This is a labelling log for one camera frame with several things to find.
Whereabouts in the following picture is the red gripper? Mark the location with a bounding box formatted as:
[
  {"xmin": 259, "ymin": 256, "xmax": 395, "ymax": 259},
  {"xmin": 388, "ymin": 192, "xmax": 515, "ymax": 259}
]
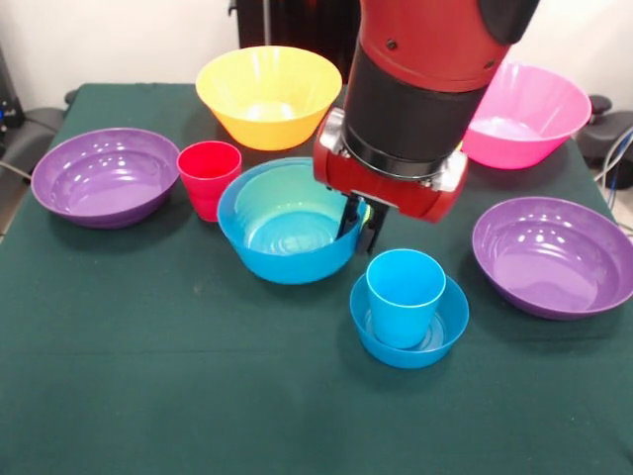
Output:
[{"xmin": 312, "ymin": 107, "xmax": 470, "ymax": 256}]

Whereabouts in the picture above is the blue bowl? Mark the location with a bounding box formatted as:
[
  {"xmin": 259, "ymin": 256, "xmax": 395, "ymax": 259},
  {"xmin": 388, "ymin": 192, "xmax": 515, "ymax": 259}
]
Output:
[
  {"xmin": 349, "ymin": 271, "xmax": 471, "ymax": 370},
  {"xmin": 216, "ymin": 156, "xmax": 368, "ymax": 286}
]

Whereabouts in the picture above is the blue cup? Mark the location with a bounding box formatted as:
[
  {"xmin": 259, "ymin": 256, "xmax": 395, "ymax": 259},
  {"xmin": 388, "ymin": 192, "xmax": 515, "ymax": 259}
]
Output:
[{"xmin": 365, "ymin": 248, "xmax": 448, "ymax": 350}]

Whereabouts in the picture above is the orange bowl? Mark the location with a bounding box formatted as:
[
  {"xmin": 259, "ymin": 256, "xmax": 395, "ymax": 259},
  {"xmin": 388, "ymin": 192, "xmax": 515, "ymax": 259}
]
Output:
[{"xmin": 195, "ymin": 45, "xmax": 343, "ymax": 151}]

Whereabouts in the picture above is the pink bowl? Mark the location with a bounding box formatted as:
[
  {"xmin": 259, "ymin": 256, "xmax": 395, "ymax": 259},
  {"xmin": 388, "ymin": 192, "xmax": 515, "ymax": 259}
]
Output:
[{"xmin": 462, "ymin": 60, "xmax": 593, "ymax": 171}]

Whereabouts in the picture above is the black computer tower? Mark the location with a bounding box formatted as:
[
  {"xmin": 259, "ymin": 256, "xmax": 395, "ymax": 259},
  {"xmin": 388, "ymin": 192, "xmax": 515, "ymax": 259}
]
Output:
[{"xmin": 0, "ymin": 44, "xmax": 26, "ymax": 144}]

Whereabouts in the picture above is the red cup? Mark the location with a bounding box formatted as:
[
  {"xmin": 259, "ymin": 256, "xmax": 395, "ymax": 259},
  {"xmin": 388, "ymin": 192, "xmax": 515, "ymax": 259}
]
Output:
[{"xmin": 176, "ymin": 141, "xmax": 243, "ymax": 224}]

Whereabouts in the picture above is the purple bowl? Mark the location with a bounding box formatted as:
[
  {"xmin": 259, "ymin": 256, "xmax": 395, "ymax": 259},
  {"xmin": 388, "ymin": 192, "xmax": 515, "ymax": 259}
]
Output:
[
  {"xmin": 30, "ymin": 128, "xmax": 181, "ymax": 230},
  {"xmin": 472, "ymin": 196, "xmax": 633, "ymax": 322}
]

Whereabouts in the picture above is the dark green tablecloth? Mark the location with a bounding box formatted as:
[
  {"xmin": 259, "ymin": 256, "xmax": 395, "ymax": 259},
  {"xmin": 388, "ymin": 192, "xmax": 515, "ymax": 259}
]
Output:
[{"xmin": 0, "ymin": 82, "xmax": 633, "ymax": 475}]

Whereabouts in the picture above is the black knobbed device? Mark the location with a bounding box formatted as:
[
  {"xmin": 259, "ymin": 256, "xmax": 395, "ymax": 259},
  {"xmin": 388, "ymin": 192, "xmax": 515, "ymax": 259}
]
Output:
[{"xmin": 578, "ymin": 94, "xmax": 633, "ymax": 167}]

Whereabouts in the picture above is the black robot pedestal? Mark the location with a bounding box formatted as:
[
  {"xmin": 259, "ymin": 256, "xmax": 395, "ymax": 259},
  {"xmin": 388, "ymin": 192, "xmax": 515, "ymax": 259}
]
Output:
[{"xmin": 236, "ymin": 0, "xmax": 363, "ymax": 85}]

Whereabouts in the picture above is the grey cable bundle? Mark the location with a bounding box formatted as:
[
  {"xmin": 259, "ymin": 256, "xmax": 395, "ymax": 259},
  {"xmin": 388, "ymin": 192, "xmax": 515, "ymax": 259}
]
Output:
[{"xmin": 592, "ymin": 126, "xmax": 633, "ymax": 234}]

